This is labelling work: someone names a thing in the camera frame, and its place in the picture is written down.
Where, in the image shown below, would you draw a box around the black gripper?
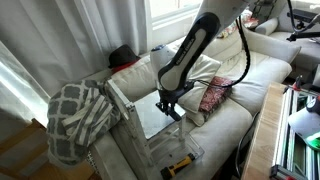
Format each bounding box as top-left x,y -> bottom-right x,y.
155,79 -> 196,116

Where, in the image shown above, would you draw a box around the black remote controller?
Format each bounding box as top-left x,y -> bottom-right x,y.
168,108 -> 183,122

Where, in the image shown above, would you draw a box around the small white chair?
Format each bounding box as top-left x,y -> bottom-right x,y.
105,78 -> 188,180

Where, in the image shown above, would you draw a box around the cream sofa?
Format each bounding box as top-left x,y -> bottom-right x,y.
89,28 -> 303,180

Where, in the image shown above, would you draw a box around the grey sofa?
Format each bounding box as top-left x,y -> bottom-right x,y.
254,8 -> 320,72

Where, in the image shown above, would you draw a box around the clear plastic container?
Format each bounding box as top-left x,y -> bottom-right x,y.
146,124 -> 205,174

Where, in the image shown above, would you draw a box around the cream pillow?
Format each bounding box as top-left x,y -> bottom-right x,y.
178,54 -> 223,128

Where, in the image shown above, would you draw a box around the red patterned pillow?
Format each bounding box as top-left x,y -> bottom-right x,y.
198,75 -> 234,115

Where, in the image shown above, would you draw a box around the red cloth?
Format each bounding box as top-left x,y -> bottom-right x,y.
111,59 -> 141,74

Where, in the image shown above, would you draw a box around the yellow black flashlight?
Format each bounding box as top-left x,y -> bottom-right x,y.
160,153 -> 196,179

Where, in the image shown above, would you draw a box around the black hat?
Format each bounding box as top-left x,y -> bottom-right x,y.
107,44 -> 141,69

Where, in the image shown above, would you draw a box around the grey white patterned blanket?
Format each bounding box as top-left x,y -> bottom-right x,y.
46,79 -> 122,166

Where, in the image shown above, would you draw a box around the wooden table board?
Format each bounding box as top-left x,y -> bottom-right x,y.
241,81 -> 288,180

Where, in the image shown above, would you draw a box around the colourful patterned cloth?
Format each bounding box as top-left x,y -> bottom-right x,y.
216,8 -> 260,39

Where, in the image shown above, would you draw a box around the white curtain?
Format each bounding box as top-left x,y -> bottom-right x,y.
0,0 -> 149,129

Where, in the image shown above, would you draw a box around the red black clamp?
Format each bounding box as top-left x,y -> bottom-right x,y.
283,74 -> 305,94

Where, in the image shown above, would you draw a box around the white paper sheet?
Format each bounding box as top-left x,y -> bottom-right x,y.
287,106 -> 320,141

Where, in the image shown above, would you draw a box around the wooden steps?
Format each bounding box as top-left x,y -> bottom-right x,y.
0,118 -> 96,180

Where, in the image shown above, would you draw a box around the white window frame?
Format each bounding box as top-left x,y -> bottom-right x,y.
143,0 -> 204,52

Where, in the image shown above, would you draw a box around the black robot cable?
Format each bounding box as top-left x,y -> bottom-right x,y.
194,14 -> 252,89

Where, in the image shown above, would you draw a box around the aluminium frame rack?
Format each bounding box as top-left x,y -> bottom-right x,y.
269,83 -> 320,180

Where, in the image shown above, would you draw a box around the black camera stand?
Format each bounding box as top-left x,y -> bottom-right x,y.
285,0 -> 320,43

